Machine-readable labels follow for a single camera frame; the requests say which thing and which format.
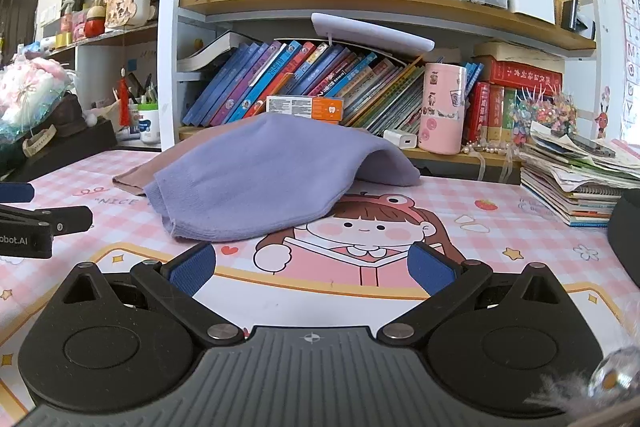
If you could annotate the white flat lamp head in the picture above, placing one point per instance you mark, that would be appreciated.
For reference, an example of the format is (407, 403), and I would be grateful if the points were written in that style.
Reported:
(370, 32)

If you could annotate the white bookshelf with wooden boards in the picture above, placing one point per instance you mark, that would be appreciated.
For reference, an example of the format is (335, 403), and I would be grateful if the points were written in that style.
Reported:
(167, 57)

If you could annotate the orange and white box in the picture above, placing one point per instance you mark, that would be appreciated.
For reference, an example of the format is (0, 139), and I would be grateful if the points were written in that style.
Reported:
(320, 108)

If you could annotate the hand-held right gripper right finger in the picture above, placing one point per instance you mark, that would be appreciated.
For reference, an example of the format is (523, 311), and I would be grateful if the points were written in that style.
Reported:
(431, 269)

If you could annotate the thick red book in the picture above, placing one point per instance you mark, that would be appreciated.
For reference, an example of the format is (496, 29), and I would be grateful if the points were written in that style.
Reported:
(525, 77)

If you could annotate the beige wrist watch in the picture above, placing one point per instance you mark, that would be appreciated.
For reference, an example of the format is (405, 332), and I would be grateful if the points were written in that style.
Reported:
(37, 142)

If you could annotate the upright red book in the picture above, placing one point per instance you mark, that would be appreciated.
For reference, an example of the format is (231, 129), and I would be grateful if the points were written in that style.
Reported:
(496, 114)
(479, 112)

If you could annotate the pink checked cartoon desk mat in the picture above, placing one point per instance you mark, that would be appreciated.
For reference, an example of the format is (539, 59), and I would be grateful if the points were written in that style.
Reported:
(500, 227)

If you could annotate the white pen cup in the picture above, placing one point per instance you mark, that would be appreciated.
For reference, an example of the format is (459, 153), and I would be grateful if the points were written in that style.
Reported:
(148, 124)

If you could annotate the pink cup with stickers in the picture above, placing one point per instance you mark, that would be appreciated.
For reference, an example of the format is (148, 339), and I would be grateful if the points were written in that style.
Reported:
(440, 132)

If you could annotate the pink alphabet wall poster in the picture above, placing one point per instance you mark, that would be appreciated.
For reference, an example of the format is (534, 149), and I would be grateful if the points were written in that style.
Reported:
(630, 57)

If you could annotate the purple and pink knit sweater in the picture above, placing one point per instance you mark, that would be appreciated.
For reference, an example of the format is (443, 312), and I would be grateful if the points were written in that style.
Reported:
(250, 177)

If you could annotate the pink and white plush bouquet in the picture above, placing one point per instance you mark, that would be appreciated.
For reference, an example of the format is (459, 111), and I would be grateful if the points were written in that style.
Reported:
(27, 92)

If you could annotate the row of slanted colourful books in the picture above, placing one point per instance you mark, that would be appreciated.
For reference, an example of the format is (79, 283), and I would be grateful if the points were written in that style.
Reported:
(240, 82)

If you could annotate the red tassel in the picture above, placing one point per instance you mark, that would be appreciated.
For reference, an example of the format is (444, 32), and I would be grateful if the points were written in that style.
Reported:
(124, 104)

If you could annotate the black box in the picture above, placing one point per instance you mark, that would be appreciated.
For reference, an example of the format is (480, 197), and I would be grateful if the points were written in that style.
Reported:
(60, 152)

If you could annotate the cartoon deer wall sticker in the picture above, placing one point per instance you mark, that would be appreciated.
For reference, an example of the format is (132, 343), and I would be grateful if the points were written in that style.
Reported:
(603, 117)

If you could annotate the clear crystal charm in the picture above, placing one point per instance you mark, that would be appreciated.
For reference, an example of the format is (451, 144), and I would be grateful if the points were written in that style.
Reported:
(612, 377)

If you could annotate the colourful bead ornament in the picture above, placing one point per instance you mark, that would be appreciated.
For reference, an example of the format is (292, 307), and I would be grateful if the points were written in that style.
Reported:
(545, 114)

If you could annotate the red round doll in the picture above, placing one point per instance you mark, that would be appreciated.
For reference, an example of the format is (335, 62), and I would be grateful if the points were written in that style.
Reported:
(94, 24)

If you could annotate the black clip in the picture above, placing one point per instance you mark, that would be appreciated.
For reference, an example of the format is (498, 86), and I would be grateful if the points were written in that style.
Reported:
(575, 14)

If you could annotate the stack of notebooks and papers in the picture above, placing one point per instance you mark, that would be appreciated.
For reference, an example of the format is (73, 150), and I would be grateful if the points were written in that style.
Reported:
(565, 187)

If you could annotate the white charger plug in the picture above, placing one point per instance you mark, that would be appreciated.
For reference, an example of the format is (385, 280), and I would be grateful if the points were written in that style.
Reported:
(400, 140)

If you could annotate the grey feather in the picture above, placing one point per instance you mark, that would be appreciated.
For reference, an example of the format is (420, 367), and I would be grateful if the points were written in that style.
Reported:
(560, 392)

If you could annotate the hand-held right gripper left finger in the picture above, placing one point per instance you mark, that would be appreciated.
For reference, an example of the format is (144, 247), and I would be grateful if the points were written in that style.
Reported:
(192, 269)

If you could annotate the dark round object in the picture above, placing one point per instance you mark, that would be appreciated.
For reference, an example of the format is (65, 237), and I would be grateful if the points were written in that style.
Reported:
(627, 247)

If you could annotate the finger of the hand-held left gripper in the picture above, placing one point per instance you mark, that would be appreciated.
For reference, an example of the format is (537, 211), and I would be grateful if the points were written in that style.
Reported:
(65, 218)
(15, 193)

